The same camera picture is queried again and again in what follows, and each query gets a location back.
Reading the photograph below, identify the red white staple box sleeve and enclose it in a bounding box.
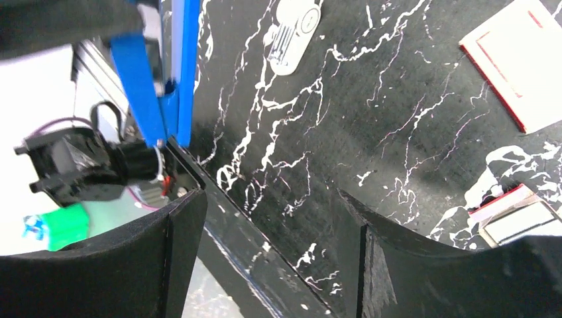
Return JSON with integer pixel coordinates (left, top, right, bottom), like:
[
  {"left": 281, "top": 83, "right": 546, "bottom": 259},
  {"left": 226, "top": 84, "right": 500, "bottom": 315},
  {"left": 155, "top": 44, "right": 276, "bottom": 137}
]
[{"left": 459, "top": 1, "right": 561, "bottom": 134}]

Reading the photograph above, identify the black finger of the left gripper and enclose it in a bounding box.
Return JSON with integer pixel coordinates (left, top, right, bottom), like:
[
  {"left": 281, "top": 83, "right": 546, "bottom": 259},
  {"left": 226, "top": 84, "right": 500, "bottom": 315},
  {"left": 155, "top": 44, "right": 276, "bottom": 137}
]
[{"left": 1, "top": 1, "right": 144, "bottom": 60}]

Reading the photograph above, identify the staple box tray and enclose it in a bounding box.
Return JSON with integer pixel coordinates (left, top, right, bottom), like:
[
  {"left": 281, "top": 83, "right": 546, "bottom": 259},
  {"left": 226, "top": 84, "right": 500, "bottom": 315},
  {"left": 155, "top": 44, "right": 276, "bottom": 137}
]
[{"left": 469, "top": 184, "right": 561, "bottom": 248}]

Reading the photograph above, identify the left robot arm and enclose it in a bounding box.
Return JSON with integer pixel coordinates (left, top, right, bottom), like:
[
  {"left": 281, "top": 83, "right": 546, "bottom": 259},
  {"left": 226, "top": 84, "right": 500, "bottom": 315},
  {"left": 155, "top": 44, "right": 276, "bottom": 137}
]
[{"left": 1, "top": 1, "right": 165, "bottom": 207}]

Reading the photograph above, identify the aluminium frame rail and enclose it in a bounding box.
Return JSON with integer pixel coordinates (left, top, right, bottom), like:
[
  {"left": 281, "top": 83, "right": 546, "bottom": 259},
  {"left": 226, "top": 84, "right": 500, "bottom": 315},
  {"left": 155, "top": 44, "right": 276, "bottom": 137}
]
[{"left": 72, "top": 40, "right": 129, "bottom": 133}]

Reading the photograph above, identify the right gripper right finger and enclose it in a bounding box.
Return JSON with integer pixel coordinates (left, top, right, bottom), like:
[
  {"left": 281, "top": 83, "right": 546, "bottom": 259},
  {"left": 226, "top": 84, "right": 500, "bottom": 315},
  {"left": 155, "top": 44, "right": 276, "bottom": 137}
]
[{"left": 335, "top": 189, "right": 561, "bottom": 317}]

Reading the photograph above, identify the blue stapler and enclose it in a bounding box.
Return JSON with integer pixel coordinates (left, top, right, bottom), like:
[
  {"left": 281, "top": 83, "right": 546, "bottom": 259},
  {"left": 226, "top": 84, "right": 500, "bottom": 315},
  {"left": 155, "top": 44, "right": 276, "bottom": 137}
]
[{"left": 109, "top": 1, "right": 201, "bottom": 147}]

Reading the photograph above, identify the green white object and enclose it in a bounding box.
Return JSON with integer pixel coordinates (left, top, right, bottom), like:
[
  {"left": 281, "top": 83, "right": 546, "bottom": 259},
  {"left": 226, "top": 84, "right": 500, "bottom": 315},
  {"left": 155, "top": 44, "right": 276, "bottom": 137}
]
[{"left": 22, "top": 203, "right": 90, "bottom": 251}]

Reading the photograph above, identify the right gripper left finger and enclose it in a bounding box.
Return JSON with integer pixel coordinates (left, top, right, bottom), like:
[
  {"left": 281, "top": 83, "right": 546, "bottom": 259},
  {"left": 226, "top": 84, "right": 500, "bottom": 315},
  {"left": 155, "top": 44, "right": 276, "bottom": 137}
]
[{"left": 1, "top": 189, "right": 207, "bottom": 317}]

